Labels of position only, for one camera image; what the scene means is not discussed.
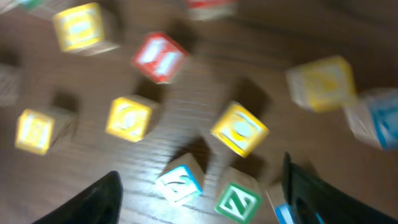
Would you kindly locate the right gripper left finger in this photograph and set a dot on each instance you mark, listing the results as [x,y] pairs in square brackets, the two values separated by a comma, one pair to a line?
[100,203]

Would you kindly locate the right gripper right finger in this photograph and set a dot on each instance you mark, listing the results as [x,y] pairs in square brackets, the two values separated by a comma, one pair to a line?
[313,200]

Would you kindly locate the yellow C block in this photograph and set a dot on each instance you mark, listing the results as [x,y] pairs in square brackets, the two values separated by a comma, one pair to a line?
[132,117]

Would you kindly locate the yellow O block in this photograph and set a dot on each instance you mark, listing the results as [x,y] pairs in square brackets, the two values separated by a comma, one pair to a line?
[239,129]

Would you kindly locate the blue 5 block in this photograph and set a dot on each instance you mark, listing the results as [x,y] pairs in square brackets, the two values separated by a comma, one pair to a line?
[281,208]

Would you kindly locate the green Z block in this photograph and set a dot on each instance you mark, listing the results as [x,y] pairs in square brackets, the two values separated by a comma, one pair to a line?
[238,196]

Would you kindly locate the blue 2 block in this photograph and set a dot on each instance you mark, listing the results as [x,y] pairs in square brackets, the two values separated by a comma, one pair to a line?
[181,180]

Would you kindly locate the yellow S block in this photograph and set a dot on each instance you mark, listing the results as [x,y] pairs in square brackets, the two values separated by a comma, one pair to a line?
[42,130]

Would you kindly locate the blue D block upper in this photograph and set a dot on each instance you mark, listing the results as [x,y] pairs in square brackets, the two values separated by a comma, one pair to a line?
[372,118]

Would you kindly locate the yellow block upper right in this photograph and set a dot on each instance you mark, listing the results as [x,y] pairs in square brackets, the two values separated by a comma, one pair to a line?
[322,85]

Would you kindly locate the red I block right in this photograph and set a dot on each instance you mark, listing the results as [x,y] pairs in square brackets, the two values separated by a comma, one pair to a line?
[160,58]

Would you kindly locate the red i block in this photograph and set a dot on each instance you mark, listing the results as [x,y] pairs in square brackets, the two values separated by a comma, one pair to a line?
[10,85]
[160,58]

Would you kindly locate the red I block centre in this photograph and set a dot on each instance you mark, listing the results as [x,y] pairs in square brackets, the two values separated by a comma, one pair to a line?
[10,85]

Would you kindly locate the yellow block top centre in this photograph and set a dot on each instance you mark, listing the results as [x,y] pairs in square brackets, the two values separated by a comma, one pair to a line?
[88,29]

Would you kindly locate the green B block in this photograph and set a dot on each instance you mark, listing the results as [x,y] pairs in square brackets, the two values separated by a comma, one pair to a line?
[27,5]

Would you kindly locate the red H block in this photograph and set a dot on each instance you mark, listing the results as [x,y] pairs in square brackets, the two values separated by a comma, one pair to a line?
[205,10]

